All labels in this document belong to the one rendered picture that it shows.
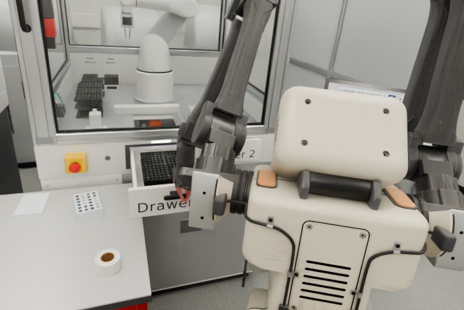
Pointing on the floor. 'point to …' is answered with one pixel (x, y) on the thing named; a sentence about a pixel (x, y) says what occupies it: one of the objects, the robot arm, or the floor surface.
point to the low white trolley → (72, 255)
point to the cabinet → (180, 239)
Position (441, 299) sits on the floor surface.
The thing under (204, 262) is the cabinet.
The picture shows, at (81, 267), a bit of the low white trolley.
